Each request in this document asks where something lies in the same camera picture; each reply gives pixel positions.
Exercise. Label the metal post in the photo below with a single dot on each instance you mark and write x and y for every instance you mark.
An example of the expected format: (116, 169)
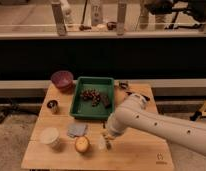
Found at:
(58, 17)
(121, 14)

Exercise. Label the person in background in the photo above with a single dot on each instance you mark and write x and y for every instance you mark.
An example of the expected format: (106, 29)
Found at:
(152, 20)

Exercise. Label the green plastic tray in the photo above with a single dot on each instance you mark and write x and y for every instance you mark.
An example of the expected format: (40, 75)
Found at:
(81, 109)

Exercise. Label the left metal post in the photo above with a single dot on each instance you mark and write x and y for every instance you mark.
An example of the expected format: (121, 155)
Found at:
(58, 17)

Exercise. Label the bunch of dark grapes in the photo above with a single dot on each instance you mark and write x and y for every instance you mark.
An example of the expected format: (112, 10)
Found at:
(92, 95)

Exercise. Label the purple bowl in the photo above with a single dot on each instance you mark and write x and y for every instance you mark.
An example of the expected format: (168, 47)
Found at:
(62, 80)

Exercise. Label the right metal post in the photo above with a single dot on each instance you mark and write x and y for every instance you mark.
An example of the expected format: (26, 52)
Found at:
(121, 14)

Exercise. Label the metal fork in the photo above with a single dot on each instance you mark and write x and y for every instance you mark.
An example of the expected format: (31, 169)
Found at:
(106, 137)

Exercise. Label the black handled knife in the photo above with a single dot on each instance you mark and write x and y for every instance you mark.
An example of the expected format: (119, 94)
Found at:
(146, 97)

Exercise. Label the white plastic cup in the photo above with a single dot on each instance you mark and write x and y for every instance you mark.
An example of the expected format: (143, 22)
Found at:
(50, 137)

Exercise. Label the grey blue cloth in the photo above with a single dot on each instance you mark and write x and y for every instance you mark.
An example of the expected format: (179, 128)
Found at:
(77, 129)

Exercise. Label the dark brown block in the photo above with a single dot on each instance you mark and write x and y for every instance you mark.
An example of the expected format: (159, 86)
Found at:
(105, 100)

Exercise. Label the black machine base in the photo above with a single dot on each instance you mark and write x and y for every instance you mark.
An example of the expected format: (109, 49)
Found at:
(193, 8)

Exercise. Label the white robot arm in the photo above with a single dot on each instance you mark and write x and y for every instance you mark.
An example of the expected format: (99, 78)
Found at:
(132, 113)

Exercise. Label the small dark tin can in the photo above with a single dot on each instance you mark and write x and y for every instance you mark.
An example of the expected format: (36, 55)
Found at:
(52, 105)

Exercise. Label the dark ring object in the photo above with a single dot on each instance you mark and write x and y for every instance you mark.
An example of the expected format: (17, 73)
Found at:
(123, 85)

